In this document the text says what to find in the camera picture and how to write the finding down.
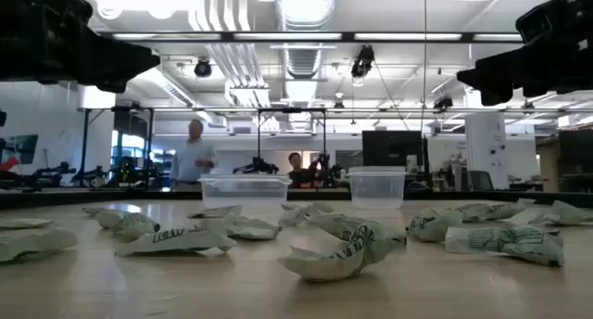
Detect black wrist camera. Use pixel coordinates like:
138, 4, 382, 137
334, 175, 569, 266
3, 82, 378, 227
39, 0, 94, 29
515, 0, 583, 45

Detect wooden cabinet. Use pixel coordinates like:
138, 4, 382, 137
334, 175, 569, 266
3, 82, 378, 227
536, 137, 561, 194

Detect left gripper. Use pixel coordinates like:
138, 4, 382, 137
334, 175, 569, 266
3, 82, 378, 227
0, 0, 161, 95

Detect thin hanging cable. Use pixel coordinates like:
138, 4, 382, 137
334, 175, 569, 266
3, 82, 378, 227
420, 0, 430, 139

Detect black overhead beam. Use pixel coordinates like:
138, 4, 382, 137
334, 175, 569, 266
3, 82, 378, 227
96, 30, 527, 45

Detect black monitor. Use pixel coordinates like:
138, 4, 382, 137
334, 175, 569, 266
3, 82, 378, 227
361, 130, 425, 168

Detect person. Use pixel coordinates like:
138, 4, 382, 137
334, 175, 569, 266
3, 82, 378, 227
285, 151, 317, 189

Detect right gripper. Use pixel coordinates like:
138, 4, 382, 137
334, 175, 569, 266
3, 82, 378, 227
456, 0, 593, 107

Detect person's leg and shoe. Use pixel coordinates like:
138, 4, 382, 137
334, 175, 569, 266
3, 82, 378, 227
169, 118, 219, 193

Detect white pillar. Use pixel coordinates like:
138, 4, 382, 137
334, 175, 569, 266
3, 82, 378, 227
464, 112, 510, 190

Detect dark office chair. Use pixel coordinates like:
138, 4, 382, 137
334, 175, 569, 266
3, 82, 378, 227
461, 170, 495, 192

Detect small clear plastic container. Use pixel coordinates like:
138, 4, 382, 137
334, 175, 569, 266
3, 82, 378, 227
347, 165, 408, 211

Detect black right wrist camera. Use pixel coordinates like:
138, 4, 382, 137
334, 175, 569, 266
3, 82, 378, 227
515, 0, 583, 45

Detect green sweetener packet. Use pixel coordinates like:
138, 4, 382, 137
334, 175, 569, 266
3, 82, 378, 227
224, 214, 283, 241
406, 208, 464, 243
188, 204, 244, 220
445, 223, 565, 268
114, 222, 237, 258
95, 210, 161, 242
0, 218, 55, 230
0, 229, 79, 263
279, 204, 310, 228
456, 202, 536, 222
277, 211, 408, 283
550, 199, 593, 226
305, 201, 335, 215
509, 209, 562, 228

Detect wide clear plastic container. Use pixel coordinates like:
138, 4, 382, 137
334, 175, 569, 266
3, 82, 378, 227
198, 173, 293, 210

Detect dark wall picture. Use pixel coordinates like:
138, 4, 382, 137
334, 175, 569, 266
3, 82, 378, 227
0, 134, 40, 166

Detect black background station frame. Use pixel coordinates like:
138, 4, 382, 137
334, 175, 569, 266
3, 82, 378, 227
76, 105, 157, 188
256, 107, 328, 176

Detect dark monitor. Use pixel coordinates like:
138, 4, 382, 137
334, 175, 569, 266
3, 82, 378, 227
558, 129, 593, 170

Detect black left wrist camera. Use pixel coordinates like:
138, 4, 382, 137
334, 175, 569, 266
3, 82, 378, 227
39, 0, 94, 29

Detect silver ventilation duct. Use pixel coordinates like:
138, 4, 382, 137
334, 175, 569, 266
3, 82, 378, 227
272, 0, 339, 107

